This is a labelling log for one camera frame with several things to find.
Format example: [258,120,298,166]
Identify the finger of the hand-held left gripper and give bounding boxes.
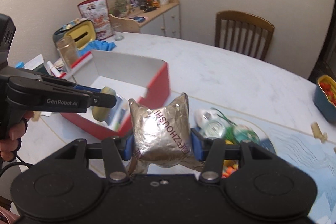
[87,94,117,112]
[39,74,104,95]

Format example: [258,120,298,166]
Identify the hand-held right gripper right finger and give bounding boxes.
[190,128,276,185]

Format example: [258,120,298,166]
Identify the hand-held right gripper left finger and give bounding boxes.
[54,135,135,184]

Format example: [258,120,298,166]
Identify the embroidered sachet with green cord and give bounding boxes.
[201,110,261,146]

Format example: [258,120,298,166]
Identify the red cardboard box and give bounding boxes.
[60,49,171,140]

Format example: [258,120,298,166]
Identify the person's left hand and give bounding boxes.
[0,111,35,161]

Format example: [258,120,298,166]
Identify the blue white packet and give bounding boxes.
[107,95,130,132]

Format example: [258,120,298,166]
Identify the white paper roll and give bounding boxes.
[47,61,66,79]

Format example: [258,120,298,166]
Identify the orange small toys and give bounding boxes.
[222,163,240,179]

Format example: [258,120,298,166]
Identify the blue rubber glove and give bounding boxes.
[101,41,117,52]
[78,41,105,52]

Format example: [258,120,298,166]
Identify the dark tissue box yellow lid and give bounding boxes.
[53,19,97,51]

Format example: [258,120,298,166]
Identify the clear drinking glass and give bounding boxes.
[113,22,124,41]

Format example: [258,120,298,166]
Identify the blue yellow snack packet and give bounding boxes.
[63,18,87,30]

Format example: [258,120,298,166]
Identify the light wooden chair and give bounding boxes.
[109,13,142,33]

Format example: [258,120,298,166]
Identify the red printed bag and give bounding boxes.
[77,0,114,41]

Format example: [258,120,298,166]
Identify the wooden white cabinet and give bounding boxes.
[131,0,181,39]

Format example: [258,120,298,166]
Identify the black jar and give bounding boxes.
[140,0,154,12]

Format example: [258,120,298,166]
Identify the small wooden peg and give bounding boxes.
[311,122,327,140]

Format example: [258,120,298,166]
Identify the blue basket with yellow rim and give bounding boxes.
[314,74,336,119]

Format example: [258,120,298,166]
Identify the dark wooden chair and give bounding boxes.
[215,11,276,60]

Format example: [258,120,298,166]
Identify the black cable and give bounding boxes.
[0,154,34,178]

